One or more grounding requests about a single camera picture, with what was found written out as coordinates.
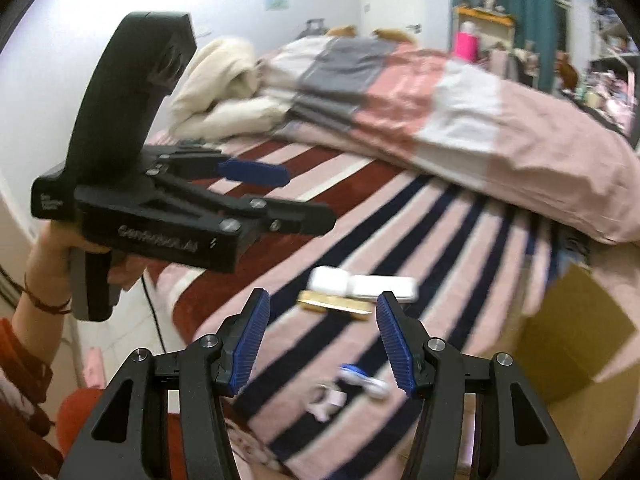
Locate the white cable bundle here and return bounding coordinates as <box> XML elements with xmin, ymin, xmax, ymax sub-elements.
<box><xmin>306</xmin><ymin>384</ymin><xmax>346</xmax><ymax>421</ymax></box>

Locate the person's left hand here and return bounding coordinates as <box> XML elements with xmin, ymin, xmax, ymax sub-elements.
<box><xmin>24</xmin><ymin>220</ymin><xmax>152</xmax><ymax>305</ymax></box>

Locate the orange red cloth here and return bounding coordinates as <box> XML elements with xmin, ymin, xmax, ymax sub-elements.
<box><xmin>55</xmin><ymin>387</ymin><xmax>108</xmax><ymax>456</ymax></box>

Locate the cardboard box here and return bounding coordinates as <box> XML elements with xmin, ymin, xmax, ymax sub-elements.
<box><xmin>515</xmin><ymin>262</ymin><xmax>640</xmax><ymax>406</ymax></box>

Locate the striped blanket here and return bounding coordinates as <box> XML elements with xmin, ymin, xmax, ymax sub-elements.
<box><xmin>145</xmin><ymin>130</ymin><xmax>566</xmax><ymax>480</ymax></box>

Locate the cluttered shelf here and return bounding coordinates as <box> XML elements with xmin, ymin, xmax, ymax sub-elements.
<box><xmin>575</xmin><ymin>0</ymin><xmax>640</xmax><ymax>136</ymax></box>

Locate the blue and white small gadget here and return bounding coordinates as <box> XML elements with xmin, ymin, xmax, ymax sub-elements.
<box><xmin>339</xmin><ymin>364</ymin><xmax>390</xmax><ymax>401</ymax></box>

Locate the cream blanket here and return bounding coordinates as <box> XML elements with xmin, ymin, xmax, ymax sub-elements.
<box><xmin>167</xmin><ymin>36</ymin><xmax>291</xmax><ymax>141</ymax></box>

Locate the person's left forearm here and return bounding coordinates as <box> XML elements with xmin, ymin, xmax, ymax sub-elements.
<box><xmin>0</xmin><ymin>280</ymin><xmax>76</xmax><ymax>466</ymax></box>

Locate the black cable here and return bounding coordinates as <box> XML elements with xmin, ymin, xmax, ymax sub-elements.
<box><xmin>142</xmin><ymin>272</ymin><xmax>169</xmax><ymax>356</ymax></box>

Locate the white rounded case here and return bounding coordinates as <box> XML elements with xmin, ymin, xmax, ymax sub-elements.
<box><xmin>307</xmin><ymin>266</ymin><xmax>351</xmax><ymax>297</ymax></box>

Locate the teal curtain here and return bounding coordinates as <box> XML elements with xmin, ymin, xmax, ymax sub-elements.
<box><xmin>450</xmin><ymin>0</ymin><xmax>558</xmax><ymax>93</ymax></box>

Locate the yellow wooden shelf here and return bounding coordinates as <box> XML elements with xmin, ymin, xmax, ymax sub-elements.
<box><xmin>457</xmin><ymin>5</ymin><xmax>517</xmax><ymax>52</ymax></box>

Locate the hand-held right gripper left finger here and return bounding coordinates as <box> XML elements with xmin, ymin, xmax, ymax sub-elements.
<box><xmin>59</xmin><ymin>287</ymin><xmax>272</xmax><ymax>480</ymax></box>

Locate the brown teddy bear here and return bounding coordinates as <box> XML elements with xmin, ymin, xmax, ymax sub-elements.
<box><xmin>557</xmin><ymin>52</ymin><xmax>580</xmax><ymax>91</ymax></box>

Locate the white flat box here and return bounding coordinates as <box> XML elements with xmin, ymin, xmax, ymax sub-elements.
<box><xmin>347</xmin><ymin>276</ymin><xmax>420</xmax><ymax>304</ymax></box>

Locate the gold flat box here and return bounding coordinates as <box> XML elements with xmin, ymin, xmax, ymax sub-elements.
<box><xmin>296</xmin><ymin>290</ymin><xmax>374</xmax><ymax>320</ymax></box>

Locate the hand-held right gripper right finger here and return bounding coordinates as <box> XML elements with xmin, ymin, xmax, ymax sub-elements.
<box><xmin>376</xmin><ymin>291</ymin><xmax>581</xmax><ymax>480</ymax></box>

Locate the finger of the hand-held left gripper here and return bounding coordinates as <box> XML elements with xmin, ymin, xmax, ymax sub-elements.
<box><xmin>150</xmin><ymin>169</ymin><xmax>337</xmax><ymax>237</ymax></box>
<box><xmin>145</xmin><ymin>146</ymin><xmax>292</xmax><ymax>188</ymax></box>

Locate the red string bracelet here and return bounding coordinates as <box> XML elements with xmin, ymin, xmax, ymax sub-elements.
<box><xmin>22</xmin><ymin>274</ymin><xmax>74</xmax><ymax>316</ymax></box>

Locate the pink grey patchwork quilt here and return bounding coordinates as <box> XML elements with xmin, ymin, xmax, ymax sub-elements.
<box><xmin>257</xmin><ymin>35</ymin><xmax>640</xmax><ymax>246</ymax></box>

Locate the pink bottle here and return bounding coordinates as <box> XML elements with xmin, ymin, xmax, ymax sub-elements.
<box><xmin>452</xmin><ymin>22</ymin><xmax>479</xmax><ymax>62</ymax></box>

